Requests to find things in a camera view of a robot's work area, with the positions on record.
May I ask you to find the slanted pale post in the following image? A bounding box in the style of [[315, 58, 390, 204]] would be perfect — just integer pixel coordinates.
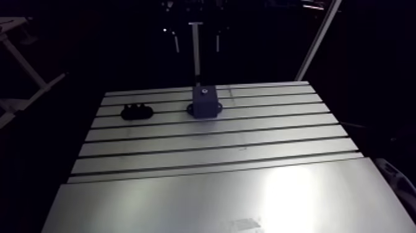
[[294, 0, 343, 82]]

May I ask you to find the dark blue-grey block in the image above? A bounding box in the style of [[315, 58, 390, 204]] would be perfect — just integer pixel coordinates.
[[186, 85, 224, 119]]

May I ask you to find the black oval holder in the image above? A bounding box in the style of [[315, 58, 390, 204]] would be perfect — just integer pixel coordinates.
[[120, 103, 155, 121]]

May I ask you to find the pale desk frame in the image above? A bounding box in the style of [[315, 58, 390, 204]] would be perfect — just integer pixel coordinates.
[[0, 16, 67, 130]]

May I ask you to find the upright grey post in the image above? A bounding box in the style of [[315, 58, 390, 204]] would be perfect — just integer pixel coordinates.
[[188, 21, 204, 87]]

